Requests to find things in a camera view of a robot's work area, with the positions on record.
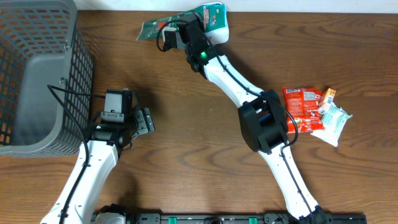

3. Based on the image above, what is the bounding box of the green white packet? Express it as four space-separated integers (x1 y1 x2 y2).
137 2 229 44

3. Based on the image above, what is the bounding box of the red snack bag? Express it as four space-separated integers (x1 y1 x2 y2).
282 87 324 133

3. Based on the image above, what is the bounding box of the orange white small packet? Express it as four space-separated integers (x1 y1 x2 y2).
318 88 336 114

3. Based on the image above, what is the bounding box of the mint green snack packet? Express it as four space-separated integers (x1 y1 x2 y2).
310 103 353 147

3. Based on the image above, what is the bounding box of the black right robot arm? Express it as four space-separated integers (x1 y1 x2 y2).
176 14 328 223

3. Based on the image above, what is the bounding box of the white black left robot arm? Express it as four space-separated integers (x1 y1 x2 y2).
41 89 155 223

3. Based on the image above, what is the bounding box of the white barcode scanner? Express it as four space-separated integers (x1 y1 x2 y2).
203 2 229 44

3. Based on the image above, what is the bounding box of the grey plastic mesh basket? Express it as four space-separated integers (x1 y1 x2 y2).
1 0 94 157

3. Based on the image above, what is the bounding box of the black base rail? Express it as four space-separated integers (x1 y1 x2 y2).
91 212 368 224

